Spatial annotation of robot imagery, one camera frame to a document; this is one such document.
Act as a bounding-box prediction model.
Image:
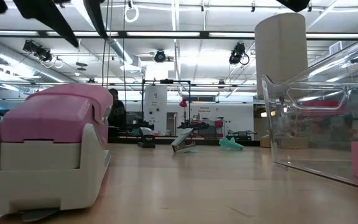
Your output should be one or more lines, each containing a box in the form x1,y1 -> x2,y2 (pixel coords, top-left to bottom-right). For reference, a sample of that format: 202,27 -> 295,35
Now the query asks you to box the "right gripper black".
275,0 -> 311,13

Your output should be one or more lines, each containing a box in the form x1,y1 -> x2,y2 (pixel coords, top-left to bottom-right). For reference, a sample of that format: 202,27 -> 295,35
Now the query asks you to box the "pink and white stapler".
0,83 -> 114,222

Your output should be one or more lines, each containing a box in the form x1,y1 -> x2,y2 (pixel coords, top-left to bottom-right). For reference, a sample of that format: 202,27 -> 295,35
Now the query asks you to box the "light blue stapler remover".
170,128 -> 200,154

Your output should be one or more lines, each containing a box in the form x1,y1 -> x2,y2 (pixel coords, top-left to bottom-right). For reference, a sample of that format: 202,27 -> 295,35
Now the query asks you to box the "teal stapler remover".
218,136 -> 244,151

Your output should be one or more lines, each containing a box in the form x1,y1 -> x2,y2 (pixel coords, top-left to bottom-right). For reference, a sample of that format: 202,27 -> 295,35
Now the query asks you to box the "black overhead light bar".
0,30 -> 358,40

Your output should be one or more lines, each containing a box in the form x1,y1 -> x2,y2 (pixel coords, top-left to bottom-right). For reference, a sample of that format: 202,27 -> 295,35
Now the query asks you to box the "person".
107,88 -> 127,129

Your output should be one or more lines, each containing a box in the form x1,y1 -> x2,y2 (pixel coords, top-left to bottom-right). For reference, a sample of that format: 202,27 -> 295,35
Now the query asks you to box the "pink desk lamp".
178,98 -> 188,125

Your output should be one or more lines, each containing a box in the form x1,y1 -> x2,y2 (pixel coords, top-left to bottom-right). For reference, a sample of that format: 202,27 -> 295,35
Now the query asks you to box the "clear plastic bin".
261,30 -> 358,192

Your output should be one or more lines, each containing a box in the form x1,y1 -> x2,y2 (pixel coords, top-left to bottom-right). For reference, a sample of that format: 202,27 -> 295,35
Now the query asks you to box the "cardboard box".
259,135 -> 310,149

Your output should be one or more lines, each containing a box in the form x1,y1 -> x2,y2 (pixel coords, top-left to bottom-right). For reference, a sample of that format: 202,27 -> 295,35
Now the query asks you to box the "black ceiling camera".
154,49 -> 167,63
22,39 -> 53,62
228,42 -> 250,65

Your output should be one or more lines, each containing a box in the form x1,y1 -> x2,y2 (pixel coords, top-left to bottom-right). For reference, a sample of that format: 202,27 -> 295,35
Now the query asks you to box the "white hanging ring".
124,6 -> 140,24

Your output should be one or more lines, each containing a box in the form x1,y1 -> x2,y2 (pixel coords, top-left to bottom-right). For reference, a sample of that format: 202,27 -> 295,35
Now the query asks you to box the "silver ventilation duct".
71,0 -> 144,74

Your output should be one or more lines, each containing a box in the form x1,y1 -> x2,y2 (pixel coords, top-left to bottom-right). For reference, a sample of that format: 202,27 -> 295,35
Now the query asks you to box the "black hanging cable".
101,0 -> 111,88
122,0 -> 128,125

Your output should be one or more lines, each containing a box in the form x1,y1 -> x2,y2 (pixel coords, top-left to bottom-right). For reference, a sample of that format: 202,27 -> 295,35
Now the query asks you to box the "black background frame stand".
140,79 -> 192,131

